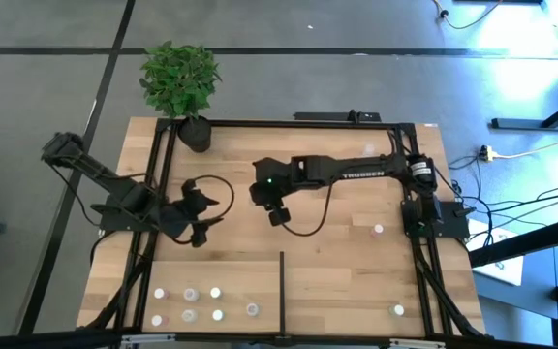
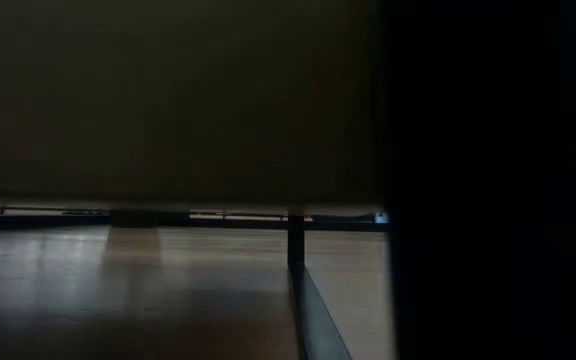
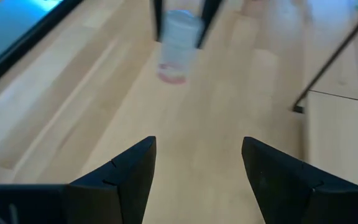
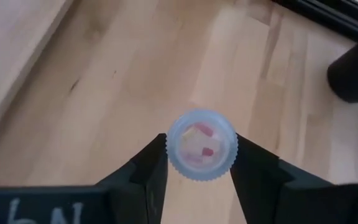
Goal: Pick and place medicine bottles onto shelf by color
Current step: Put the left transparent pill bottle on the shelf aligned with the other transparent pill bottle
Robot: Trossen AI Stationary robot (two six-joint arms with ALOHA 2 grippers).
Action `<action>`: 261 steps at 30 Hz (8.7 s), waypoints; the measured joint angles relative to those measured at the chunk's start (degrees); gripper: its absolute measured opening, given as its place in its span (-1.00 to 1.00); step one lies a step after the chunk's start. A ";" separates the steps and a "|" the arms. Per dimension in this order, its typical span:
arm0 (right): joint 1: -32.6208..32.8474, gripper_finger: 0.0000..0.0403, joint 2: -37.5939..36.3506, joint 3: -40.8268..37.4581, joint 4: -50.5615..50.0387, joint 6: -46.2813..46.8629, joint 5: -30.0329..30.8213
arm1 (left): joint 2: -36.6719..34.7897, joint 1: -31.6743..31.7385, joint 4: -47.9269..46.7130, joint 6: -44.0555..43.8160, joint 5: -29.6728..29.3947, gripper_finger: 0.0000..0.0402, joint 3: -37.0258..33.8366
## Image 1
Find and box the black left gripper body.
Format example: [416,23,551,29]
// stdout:
[160,179,208,238]

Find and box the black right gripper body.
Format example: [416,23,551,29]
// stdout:
[249,157,305,209]

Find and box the light wooden shelf board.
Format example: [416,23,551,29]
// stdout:
[142,260,282,335]

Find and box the black plant pot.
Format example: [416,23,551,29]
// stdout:
[176,114,213,154]

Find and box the black flat bar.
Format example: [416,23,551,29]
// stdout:
[293,110,383,123]

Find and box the black divider bar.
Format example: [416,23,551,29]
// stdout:
[278,250,288,336]

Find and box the green artificial plant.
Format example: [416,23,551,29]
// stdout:
[138,40,224,120]

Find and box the yellow plug connector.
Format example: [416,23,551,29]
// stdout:
[477,144,502,163]

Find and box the white paper box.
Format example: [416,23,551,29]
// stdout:
[466,220,525,287]

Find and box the black diagonal beam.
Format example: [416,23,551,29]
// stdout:
[469,214,558,269]

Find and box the black desk leg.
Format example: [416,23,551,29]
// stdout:
[490,90,558,133]

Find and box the black left wrist camera cable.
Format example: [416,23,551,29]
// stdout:
[171,174,236,246]

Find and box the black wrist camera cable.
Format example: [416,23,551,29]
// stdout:
[171,174,236,246]
[281,181,336,238]

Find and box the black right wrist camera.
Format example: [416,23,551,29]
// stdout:
[267,206,293,228]

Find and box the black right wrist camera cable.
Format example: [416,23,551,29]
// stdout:
[281,181,336,238]

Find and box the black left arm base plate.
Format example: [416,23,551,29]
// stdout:
[89,193,169,234]

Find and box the silver frame bracket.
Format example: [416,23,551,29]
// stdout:
[120,333,177,346]
[388,337,449,349]

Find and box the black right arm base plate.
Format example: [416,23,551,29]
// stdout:
[401,201,472,239]

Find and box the beige floor cable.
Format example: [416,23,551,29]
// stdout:
[431,0,506,31]

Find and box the white floor cable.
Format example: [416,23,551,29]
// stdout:
[499,137,558,160]

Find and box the long black floor cable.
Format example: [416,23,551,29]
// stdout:
[472,188,558,214]

